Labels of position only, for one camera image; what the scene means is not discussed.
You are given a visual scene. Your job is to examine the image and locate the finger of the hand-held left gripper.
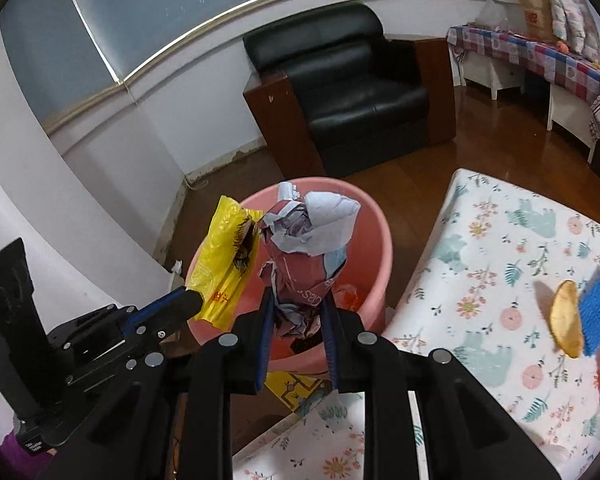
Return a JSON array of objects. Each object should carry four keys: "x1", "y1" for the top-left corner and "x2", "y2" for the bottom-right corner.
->
[{"x1": 124, "y1": 286, "x2": 204, "y2": 343}]

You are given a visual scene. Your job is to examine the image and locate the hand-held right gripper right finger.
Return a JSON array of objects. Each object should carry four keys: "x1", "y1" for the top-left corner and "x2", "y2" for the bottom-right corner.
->
[{"x1": 321, "y1": 290, "x2": 566, "y2": 480}]

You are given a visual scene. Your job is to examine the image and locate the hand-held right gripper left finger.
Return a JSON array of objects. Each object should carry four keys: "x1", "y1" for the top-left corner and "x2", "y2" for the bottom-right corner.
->
[{"x1": 40, "y1": 287, "x2": 277, "y2": 480}]

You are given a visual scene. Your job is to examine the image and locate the yellow plastic bag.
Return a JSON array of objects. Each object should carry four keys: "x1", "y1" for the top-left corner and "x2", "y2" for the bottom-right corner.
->
[{"x1": 187, "y1": 195, "x2": 266, "y2": 328}]

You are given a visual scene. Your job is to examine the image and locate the printed paper wad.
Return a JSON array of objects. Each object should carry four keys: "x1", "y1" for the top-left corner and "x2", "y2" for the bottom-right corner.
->
[{"x1": 257, "y1": 182, "x2": 361, "y2": 356}]

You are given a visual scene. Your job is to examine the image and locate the pink plastic bucket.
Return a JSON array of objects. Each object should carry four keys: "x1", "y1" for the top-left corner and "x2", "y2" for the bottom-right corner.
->
[{"x1": 185, "y1": 176, "x2": 393, "y2": 366}]

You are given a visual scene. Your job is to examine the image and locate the yellow fruit peel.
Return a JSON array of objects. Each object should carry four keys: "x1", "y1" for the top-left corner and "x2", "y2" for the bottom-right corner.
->
[{"x1": 550, "y1": 280, "x2": 586, "y2": 359}]

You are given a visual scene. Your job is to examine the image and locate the person's left forearm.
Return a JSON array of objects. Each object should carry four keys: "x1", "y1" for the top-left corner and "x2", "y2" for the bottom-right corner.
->
[{"x1": 0, "y1": 430, "x2": 56, "y2": 480}]

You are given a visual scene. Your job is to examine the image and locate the orange wrapper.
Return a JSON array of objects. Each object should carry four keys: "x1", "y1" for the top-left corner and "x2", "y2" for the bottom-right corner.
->
[{"x1": 337, "y1": 285, "x2": 368, "y2": 316}]

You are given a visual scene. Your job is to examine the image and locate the yellow printed packet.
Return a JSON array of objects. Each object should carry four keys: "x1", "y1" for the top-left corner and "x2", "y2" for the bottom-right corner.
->
[{"x1": 265, "y1": 372, "x2": 326, "y2": 416}]

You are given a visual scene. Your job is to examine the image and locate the black leather armchair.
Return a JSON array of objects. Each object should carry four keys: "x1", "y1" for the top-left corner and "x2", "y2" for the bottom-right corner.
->
[{"x1": 242, "y1": 2, "x2": 456, "y2": 178}]

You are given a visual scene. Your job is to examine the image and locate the frosted window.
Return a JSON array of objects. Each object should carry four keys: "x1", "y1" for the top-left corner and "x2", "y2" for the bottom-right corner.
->
[{"x1": 0, "y1": 0, "x2": 546, "y2": 126}]

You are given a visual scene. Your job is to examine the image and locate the white desk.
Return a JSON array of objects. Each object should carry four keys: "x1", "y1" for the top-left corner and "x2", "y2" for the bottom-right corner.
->
[{"x1": 460, "y1": 50, "x2": 600, "y2": 163}]

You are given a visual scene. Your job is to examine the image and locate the plaid-covered side table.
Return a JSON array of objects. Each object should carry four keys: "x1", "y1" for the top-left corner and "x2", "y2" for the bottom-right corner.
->
[{"x1": 446, "y1": 25, "x2": 600, "y2": 141}]

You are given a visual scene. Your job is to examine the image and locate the clear plastic bag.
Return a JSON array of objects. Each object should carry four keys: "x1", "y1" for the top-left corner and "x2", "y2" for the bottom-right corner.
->
[{"x1": 472, "y1": 0, "x2": 516, "y2": 33}]

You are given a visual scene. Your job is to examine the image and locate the brown paper bag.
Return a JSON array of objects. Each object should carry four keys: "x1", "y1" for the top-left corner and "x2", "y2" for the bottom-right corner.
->
[{"x1": 517, "y1": 0, "x2": 553, "y2": 43}]

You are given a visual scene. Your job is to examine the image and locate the floral padded jacket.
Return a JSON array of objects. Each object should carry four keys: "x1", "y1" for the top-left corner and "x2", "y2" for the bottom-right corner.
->
[{"x1": 542, "y1": 0, "x2": 600, "y2": 58}]

